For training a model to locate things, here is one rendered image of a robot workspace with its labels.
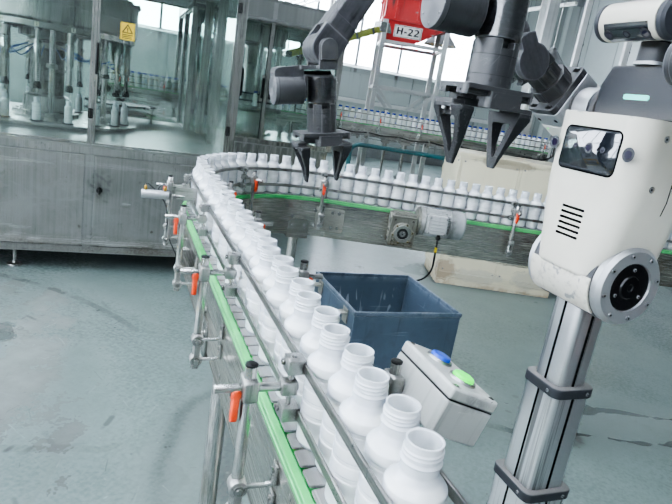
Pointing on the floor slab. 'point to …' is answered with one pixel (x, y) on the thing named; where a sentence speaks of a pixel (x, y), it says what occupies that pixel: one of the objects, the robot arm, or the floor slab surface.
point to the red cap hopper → (401, 24)
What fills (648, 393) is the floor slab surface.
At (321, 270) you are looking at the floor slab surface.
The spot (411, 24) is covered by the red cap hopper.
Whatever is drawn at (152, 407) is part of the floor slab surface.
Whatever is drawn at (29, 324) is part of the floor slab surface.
